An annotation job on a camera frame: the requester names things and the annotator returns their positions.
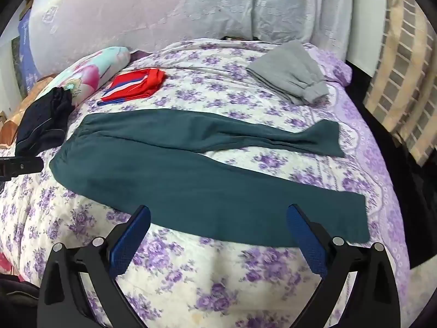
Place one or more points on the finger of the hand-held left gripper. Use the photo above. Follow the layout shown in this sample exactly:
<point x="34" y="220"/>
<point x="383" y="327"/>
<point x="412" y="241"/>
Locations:
<point x="24" y="166"/>

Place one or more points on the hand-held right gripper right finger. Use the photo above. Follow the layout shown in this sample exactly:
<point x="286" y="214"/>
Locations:
<point x="309" y="242"/>

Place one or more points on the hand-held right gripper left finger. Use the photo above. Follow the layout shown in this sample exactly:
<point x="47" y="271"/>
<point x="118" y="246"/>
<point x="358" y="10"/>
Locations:
<point x="128" y="242"/>

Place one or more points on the dark teal pants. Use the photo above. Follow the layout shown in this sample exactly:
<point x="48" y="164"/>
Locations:
<point x="136" y="170"/>

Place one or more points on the folded grey pants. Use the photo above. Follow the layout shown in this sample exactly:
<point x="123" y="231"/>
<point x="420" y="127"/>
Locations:
<point x="290" y="71"/>

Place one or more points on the brown orange cloth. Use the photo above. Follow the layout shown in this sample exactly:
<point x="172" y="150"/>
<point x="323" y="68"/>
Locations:
<point x="8" y="131"/>

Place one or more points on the folded black garment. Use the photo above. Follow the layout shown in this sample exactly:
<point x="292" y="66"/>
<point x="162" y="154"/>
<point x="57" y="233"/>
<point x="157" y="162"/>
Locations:
<point x="41" y="123"/>

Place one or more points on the red patterned cloth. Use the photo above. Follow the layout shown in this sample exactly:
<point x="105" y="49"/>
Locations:
<point x="6" y="263"/>

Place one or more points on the blue printed cloth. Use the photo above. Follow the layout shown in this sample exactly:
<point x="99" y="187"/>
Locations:
<point x="29" y="51"/>

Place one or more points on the person's dark clothing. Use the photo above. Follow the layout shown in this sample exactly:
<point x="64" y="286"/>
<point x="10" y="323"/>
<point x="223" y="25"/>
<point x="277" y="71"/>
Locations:
<point x="17" y="290"/>

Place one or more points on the floral pink and mint pillow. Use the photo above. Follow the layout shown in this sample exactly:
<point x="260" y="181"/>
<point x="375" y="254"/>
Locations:
<point x="99" y="65"/>

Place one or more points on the folded red striped garment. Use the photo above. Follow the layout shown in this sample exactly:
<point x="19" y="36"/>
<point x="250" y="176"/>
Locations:
<point x="143" y="82"/>

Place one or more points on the purple floral bedspread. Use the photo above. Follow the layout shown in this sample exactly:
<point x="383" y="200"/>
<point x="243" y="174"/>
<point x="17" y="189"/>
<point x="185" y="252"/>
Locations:
<point x="222" y="75"/>

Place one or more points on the large lavender cushion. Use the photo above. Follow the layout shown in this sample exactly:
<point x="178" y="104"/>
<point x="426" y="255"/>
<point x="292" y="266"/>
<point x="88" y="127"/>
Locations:
<point x="136" y="6"/>

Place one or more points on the beige plaid curtain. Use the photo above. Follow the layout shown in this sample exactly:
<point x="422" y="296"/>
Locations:
<point x="403" y="58"/>

